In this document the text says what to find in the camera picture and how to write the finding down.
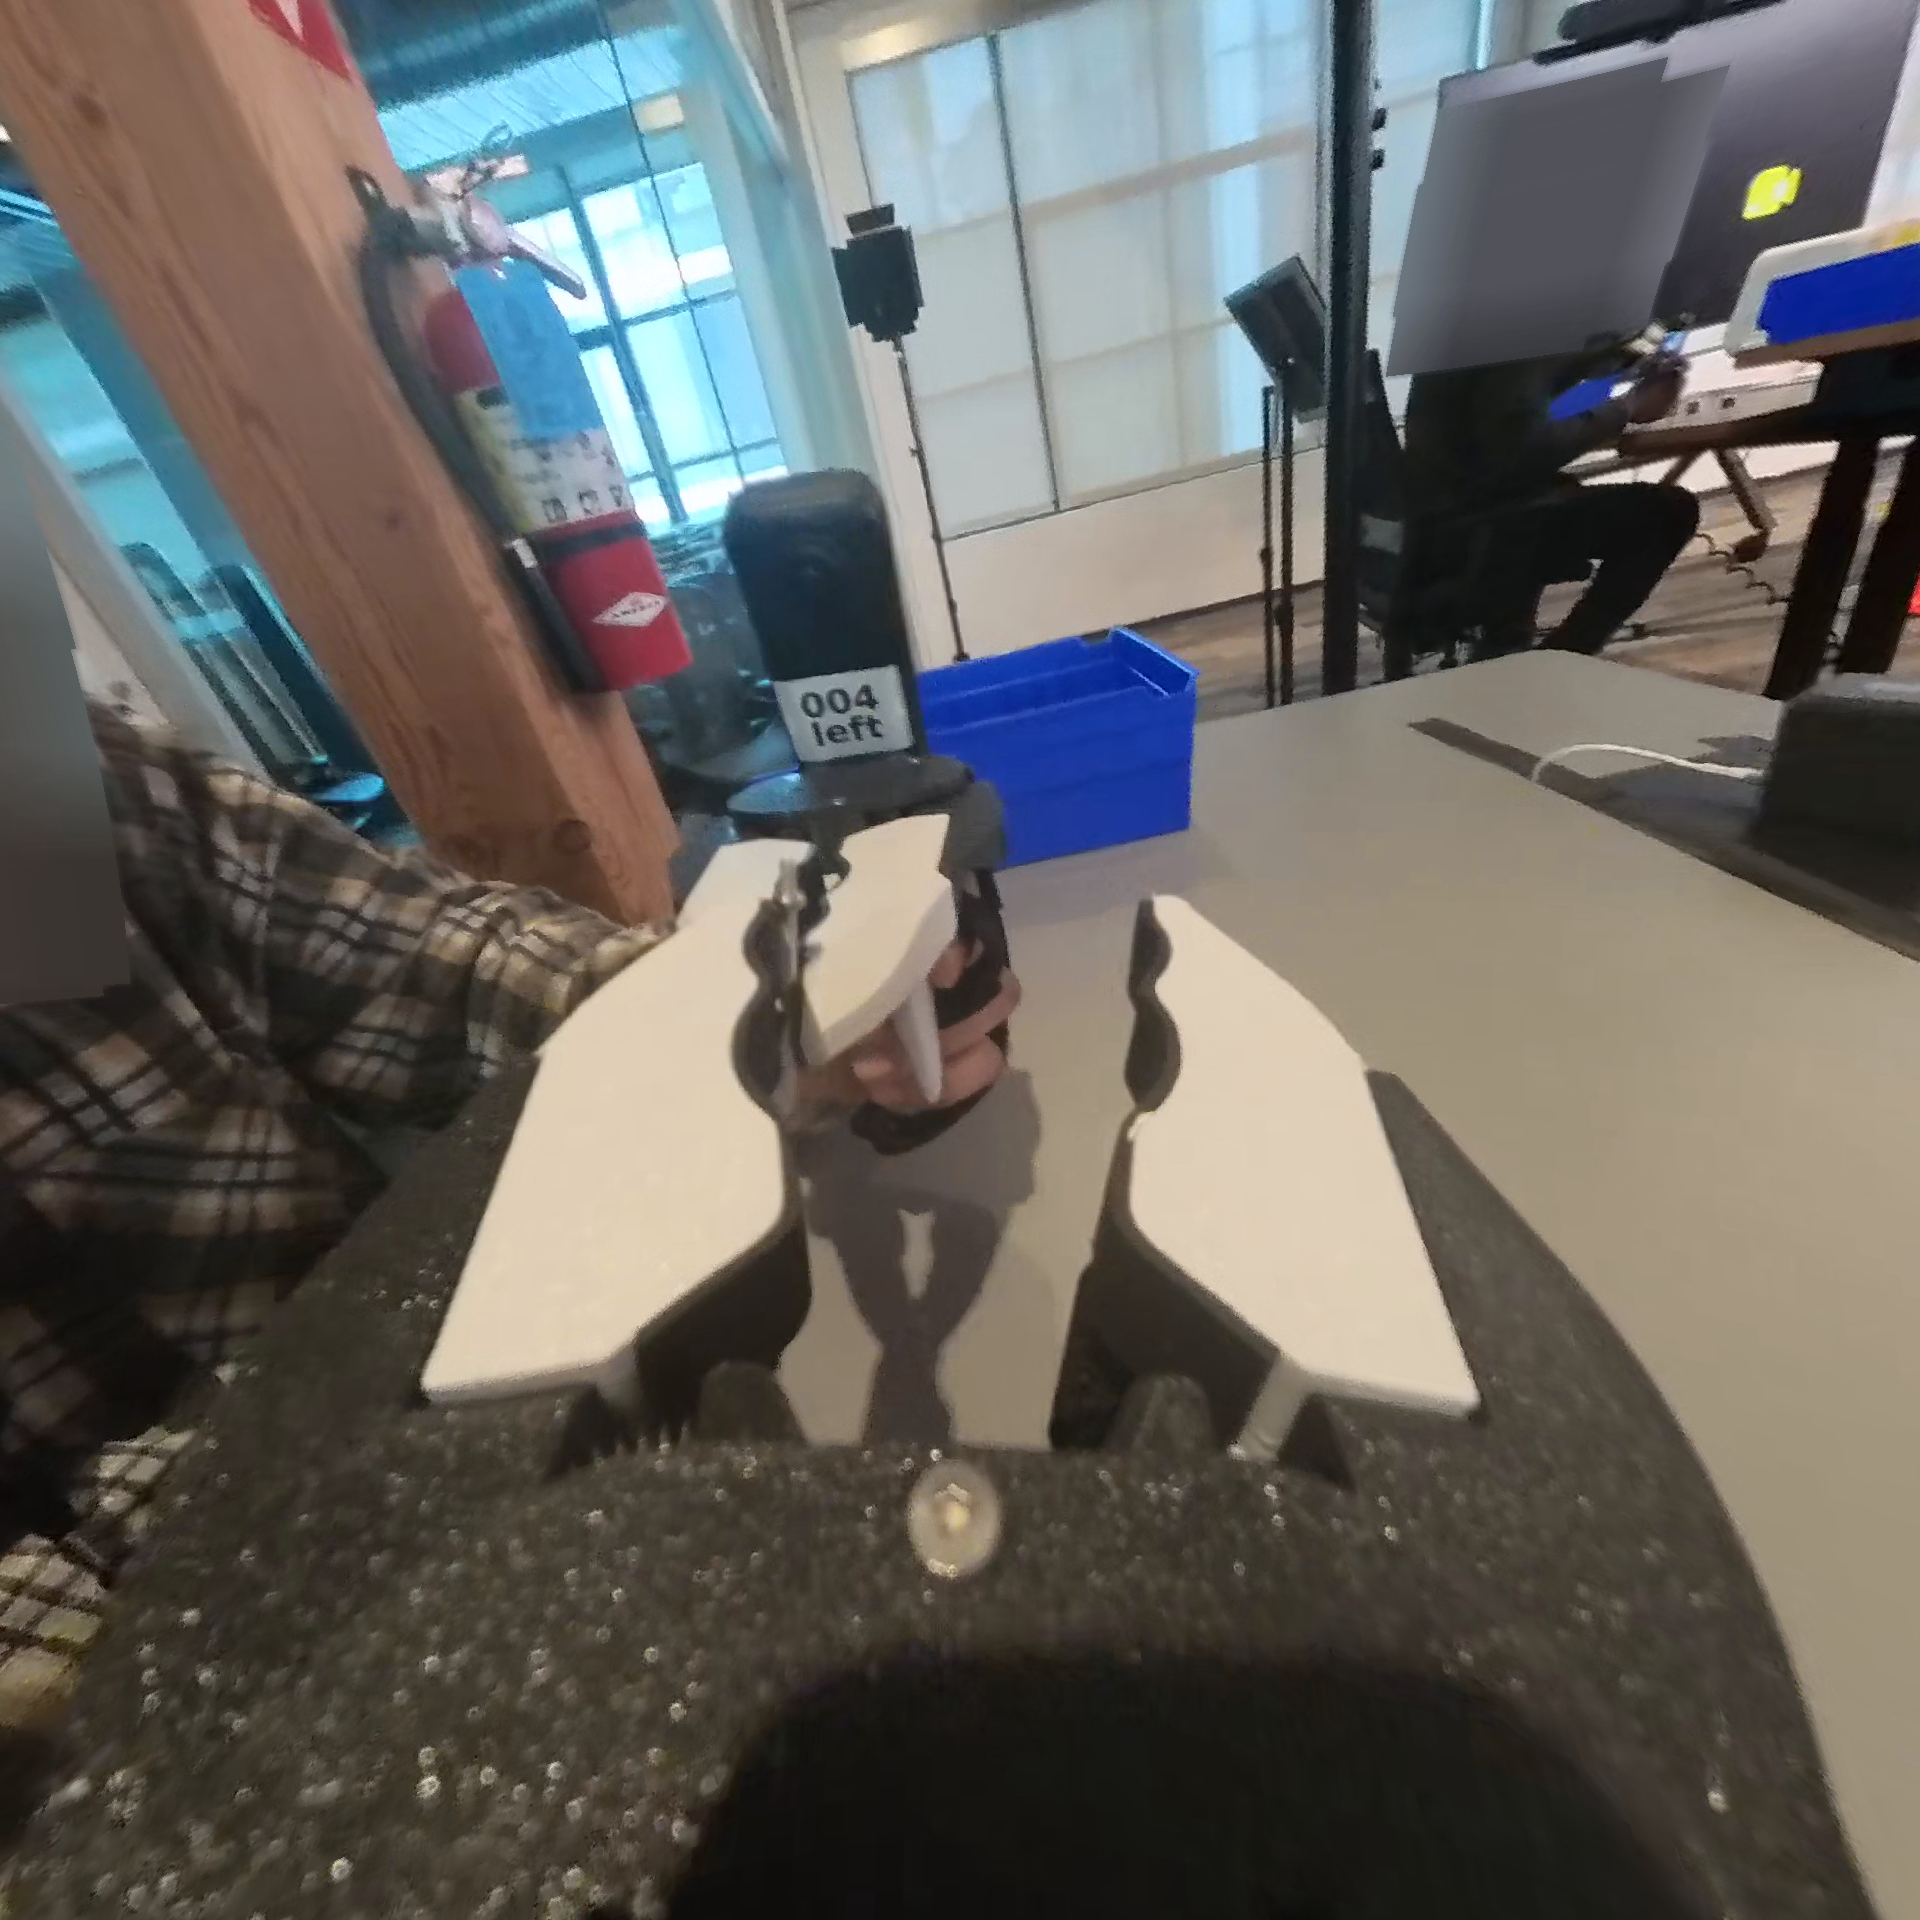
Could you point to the wooden post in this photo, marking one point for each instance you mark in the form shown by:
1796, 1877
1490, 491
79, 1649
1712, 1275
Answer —
194, 300

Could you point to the wooden desk with black legs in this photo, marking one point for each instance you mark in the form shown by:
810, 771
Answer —
1844, 451

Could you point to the large black monitor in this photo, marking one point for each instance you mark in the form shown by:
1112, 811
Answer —
1800, 118

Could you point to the black floor pole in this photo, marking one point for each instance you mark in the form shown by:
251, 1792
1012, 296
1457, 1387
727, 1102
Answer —
1348, 300

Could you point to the black office chair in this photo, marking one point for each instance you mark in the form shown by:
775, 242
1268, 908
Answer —
1387, 509

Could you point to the small black monitor on pole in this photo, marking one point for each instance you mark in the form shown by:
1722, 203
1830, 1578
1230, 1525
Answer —
1279, 329

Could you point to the red fire extinguisher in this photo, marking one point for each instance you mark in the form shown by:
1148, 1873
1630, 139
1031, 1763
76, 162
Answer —
599, 598

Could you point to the grey box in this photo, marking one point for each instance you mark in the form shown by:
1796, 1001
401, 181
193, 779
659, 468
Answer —
1844, 763

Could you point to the blue bin on white tray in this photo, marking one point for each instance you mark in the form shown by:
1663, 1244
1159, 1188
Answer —
1844, 292

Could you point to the blue plastic bin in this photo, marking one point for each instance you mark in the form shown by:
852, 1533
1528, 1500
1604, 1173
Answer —
1079, 749

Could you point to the black light panel on stand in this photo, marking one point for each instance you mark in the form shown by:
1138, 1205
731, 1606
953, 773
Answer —
878, 277

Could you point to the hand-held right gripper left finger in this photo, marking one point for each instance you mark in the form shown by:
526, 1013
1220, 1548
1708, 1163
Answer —
628, 1171

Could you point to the person's left hand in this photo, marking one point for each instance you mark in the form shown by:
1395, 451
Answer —
972, 1067

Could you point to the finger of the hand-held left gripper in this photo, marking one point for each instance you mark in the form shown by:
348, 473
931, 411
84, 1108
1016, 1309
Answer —
878, 945
788, 904

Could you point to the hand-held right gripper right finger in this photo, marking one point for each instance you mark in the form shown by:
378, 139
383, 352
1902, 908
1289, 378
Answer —
1275, 1184

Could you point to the person's plaid shirt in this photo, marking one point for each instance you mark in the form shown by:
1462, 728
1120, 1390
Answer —
135, 1275

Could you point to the person's left forearm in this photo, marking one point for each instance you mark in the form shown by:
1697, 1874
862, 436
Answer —
376, 930

